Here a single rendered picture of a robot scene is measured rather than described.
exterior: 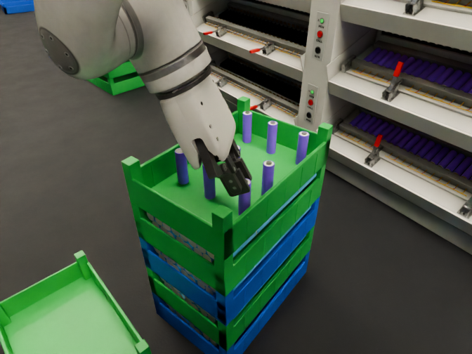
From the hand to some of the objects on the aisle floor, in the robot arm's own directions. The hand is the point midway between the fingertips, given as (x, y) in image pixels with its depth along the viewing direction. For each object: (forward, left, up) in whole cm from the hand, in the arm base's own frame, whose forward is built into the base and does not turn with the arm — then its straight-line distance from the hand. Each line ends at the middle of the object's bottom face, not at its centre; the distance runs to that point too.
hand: (236, 177), depth 50 cm
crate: (-28, +14, -41) cm, 52 cm away
